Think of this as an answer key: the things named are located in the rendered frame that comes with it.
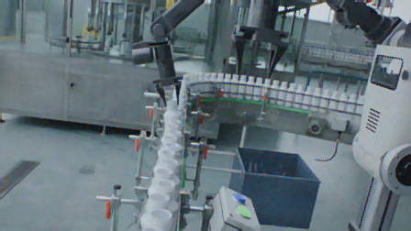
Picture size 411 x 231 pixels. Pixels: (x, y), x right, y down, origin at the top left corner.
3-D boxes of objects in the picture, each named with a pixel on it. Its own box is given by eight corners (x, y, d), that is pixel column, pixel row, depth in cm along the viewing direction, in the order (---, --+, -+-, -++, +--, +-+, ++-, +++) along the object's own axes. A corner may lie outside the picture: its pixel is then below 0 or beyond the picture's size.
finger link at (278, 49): (282, 82, 72) (290, 35, 70) (246, 78, 72) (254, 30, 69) (274, 78, 79) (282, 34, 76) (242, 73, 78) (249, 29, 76)
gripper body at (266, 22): (287, 41, 70) (294, 2, 68) (236, 34, 69) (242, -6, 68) (280, 39, 76) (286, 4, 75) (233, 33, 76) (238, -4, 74)
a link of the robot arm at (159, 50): (170, 40, 114) (171, 40, 119) (148, 44, 114) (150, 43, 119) (173, 62, 116) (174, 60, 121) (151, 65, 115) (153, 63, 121)
